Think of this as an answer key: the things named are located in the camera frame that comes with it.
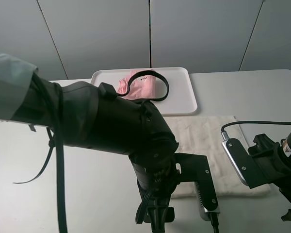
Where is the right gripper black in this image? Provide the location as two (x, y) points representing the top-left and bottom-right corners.
(248, 134), (291, 221)

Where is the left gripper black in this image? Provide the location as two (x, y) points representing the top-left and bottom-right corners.
(132, 155), (180, 233)

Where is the cream white towel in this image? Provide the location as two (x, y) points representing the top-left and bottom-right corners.
(165, 116), (271, 197)

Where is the pink towel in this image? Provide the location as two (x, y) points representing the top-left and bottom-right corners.
(117, 70), (156, 100)

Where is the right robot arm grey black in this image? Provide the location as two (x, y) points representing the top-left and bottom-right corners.
(248, 132), (291, 221)

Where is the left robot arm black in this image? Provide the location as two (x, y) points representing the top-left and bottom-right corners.
(0, 53), (178, 233)

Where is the white rectangular plastic tray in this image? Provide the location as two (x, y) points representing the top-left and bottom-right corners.
(90, 67), (197, 116)

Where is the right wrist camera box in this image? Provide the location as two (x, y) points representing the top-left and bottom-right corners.
(222, 138), (268, 189)

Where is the left arm flat ribbon cable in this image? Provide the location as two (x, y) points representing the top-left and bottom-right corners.
(98, 69), (170, 103)

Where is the black cable tie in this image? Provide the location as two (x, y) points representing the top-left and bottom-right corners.
(12, 123), (58, 184)

